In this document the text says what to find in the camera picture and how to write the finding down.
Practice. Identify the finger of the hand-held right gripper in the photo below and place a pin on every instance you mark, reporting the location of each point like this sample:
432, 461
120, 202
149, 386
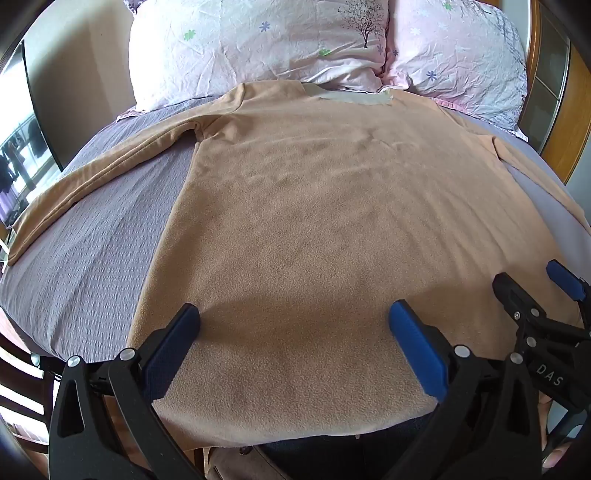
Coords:
566, 279
513, 295

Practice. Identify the person's right hand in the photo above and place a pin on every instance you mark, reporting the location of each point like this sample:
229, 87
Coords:
553, 431

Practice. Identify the person's dark trousers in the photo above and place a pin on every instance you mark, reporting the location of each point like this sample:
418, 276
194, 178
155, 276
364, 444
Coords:
341, 450

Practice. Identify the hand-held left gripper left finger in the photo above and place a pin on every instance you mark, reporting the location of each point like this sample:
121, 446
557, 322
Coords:
174, 348

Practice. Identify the dark wooden chair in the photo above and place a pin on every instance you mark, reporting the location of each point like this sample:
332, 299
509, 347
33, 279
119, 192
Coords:
18, 397

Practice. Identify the tan fleece long-sleeved shirt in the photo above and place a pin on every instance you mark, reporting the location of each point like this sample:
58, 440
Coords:
300, 207

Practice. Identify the wooden headboard with glass panels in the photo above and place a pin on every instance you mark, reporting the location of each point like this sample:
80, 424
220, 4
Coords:
551, 87

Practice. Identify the pink floral pillow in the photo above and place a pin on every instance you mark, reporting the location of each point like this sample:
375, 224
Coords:
457, 50

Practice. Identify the dark framed window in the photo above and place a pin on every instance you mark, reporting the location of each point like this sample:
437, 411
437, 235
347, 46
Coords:
21, 152

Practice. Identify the purple textured bed sheet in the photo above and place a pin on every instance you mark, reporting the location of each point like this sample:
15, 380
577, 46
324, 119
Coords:
101, 240

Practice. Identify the white floral pillow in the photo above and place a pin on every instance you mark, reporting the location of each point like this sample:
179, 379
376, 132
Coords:
240, 46

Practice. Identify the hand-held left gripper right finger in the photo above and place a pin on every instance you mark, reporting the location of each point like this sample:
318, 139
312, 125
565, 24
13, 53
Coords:
418, 353

